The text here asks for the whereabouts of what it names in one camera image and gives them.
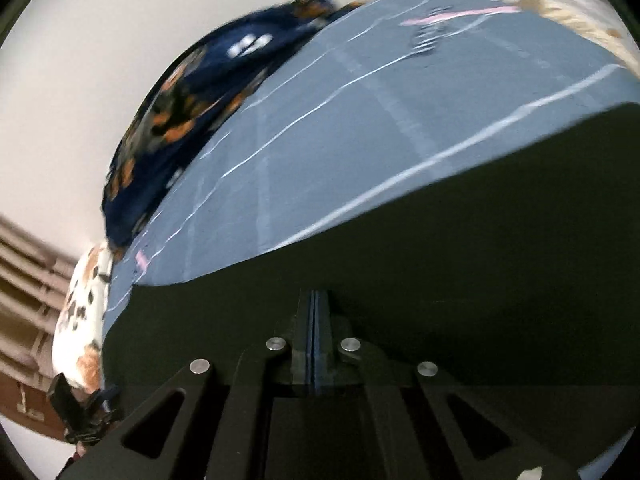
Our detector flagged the blue-grey checked bedsheet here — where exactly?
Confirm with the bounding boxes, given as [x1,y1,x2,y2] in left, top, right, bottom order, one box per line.
[102,0,636,326]

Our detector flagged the brown wooden door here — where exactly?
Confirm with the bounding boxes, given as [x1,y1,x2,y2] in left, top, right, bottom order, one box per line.
[0,377,68,437]

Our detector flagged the white floral pillow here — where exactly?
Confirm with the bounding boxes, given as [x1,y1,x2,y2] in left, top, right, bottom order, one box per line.
[51,245,113,393]

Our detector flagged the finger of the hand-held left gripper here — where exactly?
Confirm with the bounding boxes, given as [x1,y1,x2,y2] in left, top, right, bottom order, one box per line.
[75,385,122,446]
[46,374,87,442]

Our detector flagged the navy floral blanket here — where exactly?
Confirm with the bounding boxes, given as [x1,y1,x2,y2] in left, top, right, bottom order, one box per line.
[101,0,416,261]

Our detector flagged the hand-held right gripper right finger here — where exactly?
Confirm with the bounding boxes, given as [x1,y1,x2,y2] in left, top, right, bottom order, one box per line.
[315,290,582,480]

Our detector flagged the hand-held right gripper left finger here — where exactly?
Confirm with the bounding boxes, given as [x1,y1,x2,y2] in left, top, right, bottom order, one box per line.
[60,290,317,480]

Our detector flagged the black pants with orange lining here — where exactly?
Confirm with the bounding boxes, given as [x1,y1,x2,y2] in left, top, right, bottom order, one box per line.
[100,101,640,461]

